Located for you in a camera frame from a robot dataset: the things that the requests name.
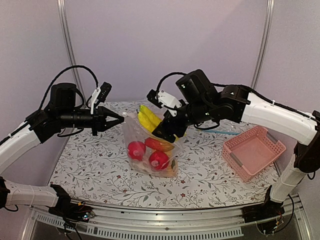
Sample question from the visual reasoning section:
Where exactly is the crumpled clear bag right back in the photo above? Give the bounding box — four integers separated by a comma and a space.
212, 120, 254, 133

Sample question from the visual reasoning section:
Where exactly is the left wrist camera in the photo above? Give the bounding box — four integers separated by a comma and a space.
86, 82, 112, 115

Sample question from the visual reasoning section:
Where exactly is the clear zip top bag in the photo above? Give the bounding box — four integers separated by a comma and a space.
122, 112, 183, 178

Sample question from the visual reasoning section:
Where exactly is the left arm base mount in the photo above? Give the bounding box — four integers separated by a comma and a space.
48, 184, 95, 223

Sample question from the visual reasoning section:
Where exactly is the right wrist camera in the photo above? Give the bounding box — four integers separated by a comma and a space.
146, 89, 182, 111

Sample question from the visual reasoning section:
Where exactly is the red toy apple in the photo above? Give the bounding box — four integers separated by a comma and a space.
148, 150, 170, 171

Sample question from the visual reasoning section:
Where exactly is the orange toy fruit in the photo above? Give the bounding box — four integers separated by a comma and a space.
144, 137, 175, 152

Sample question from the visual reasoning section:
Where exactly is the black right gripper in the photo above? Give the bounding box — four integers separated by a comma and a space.
151, 99, 213, 143

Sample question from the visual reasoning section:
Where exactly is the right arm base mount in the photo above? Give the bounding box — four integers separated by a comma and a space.
241, 188, 285, 235

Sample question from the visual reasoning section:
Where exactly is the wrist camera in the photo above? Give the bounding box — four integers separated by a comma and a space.
86, 82, 112, 115
146, 89, 182, 111

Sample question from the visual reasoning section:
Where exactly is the aluminium post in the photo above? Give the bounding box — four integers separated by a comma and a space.
56, 0, 84, 94
251, 0, 275, 89

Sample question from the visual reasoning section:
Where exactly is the pink plastic basket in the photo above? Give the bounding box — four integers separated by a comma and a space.
222, 126, 287, 183

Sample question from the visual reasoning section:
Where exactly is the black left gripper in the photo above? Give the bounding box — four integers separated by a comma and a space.
58, 103, 124, 135

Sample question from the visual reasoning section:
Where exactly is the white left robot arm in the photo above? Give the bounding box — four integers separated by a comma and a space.
0, 82, 124, 217

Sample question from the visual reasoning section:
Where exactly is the yellow toy pear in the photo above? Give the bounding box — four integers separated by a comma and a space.
166, 159, 178, 177

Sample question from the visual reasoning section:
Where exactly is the clear bag at back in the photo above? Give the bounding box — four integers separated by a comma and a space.
130, 99, 156, 111

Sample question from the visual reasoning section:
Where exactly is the white toy cauliflower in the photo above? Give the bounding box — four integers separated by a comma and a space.
129, 160, 155, 174

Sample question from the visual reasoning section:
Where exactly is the yellow toy banana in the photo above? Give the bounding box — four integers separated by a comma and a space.
137, 105, 165, 143

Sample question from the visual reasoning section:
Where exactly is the aluminium front rail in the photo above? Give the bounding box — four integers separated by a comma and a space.
21, 194, 313, 240

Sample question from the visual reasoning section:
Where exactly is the floral tablecloth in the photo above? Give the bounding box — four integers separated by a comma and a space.
48, 99, 286, 210

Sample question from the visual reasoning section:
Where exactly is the left aluminium post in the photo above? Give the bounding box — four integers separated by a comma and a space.
56, 0, 84, 94

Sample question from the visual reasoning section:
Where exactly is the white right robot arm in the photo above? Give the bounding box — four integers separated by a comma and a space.
147, 69, 320, 218

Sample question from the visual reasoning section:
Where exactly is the right aluminium post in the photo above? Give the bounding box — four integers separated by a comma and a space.
251, 0, 275, 89

